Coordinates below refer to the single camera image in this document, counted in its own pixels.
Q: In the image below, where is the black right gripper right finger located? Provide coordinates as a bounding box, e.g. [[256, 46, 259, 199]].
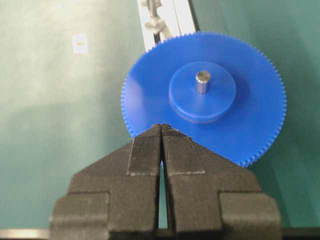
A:
[[161, 124, 282, 240]]

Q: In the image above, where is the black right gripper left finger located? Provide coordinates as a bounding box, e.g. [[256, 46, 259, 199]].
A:
[[49, 124, 162, 240]]

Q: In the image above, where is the silver aluminium extrusion rail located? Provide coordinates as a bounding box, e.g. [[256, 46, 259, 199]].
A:
[[137, 0, 197, 51]]

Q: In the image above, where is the grey plastic shaft bracket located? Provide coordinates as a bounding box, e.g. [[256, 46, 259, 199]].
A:
[[141, 0, 173, 40]]

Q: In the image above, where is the steel shaft in large gear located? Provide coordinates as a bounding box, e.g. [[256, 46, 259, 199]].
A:
[[195, 70, 211, 94]]

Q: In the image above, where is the large blue plastic gear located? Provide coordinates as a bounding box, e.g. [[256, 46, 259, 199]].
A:
[[121, 32, 287, 167]]

